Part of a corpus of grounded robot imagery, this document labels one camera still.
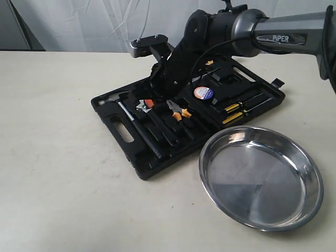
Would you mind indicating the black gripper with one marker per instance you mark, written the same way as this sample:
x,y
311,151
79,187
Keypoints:
x,y
168,77

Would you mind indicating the adjustable wrench black handle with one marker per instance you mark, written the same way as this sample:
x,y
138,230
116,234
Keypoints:
x,y
171,138

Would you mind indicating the black plastic tool case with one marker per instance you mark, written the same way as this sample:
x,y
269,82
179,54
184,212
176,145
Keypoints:
x,y
228,83

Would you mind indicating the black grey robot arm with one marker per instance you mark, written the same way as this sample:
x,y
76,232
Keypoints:
x,y
235,31

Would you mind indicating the voltage tester pen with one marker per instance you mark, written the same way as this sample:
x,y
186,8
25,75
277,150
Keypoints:
x,y
206,74

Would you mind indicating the yellow utility knife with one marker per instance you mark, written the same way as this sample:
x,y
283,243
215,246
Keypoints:
x,y
209,63

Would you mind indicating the black electrical tape roll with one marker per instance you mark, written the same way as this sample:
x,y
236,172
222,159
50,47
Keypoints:
x,y
203,93

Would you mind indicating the orange black pliers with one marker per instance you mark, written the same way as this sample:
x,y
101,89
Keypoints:
x,y
178,114

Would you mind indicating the yellow black screwdriver upper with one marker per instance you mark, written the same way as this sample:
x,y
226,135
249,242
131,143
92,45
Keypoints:
x,y
244,100

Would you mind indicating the yellow black screwdriver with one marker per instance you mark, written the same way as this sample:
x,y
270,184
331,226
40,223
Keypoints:
x,y
243,113
244,100

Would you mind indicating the yellow black screwdriver lower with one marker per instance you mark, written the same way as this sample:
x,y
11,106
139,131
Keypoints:
x,y
243,113

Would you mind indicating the white backdrop cloth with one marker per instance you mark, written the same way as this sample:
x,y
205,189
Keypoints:
x,y
94,26

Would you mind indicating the round stainless steel tray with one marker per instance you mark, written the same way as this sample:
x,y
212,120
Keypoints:
x,y
261,178

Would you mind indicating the steel claw hammer black handle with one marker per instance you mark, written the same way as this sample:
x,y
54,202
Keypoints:
x,y
151,143

